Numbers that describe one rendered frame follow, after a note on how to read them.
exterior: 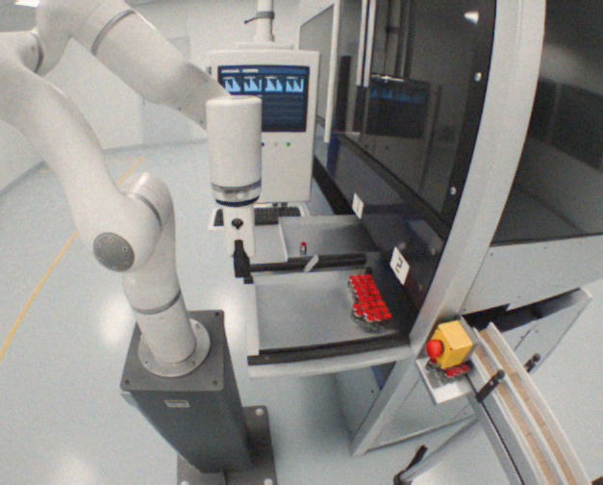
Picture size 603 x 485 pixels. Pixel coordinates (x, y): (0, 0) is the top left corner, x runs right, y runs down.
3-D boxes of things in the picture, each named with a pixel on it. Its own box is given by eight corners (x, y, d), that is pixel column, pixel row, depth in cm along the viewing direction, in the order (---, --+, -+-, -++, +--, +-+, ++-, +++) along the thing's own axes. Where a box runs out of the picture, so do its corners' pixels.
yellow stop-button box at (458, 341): (451, 338, 61) (464, 318, 57) (465, 362, 55) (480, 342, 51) (425, 344, 60) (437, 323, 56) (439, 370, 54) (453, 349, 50)
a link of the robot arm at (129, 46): (123, 56, 41) (234, 156, 56) (83, 57, 27) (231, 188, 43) (155, 19, 38) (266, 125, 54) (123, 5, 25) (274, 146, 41)
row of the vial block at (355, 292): (352, 286, 88) (355, 274, 85) (372, 331, 73) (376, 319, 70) (345, 287, 87) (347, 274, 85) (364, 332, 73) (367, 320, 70)
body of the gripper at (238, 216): (260, 201, 45) (262, 261, 51) (258, 177, 53) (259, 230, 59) (211, 204, 43) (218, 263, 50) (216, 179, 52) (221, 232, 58)
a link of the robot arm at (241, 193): (263, 188, 44) (263, 205, 46) (260, 168, 51) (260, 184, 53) (207, 190, 43) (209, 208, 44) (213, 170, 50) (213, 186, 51)
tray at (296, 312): (363, 276, 92) (364, 268, 90) (394, 341, 71) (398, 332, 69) (253, 284, 86) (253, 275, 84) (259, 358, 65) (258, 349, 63)
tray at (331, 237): (360, 221, 122) (362, 214, 120) (385, 259, 100) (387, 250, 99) (278, 224, 116) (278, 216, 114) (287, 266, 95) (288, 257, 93)
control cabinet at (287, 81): (306, 189, 167) (314, 46, 124) (312, 204, 151) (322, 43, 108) (215, 191, 160) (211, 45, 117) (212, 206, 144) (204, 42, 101)
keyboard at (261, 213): (298, 209, 144) (299, 204, 143) (303, 223, 133) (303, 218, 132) (216, 212, 139) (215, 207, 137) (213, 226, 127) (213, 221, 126)
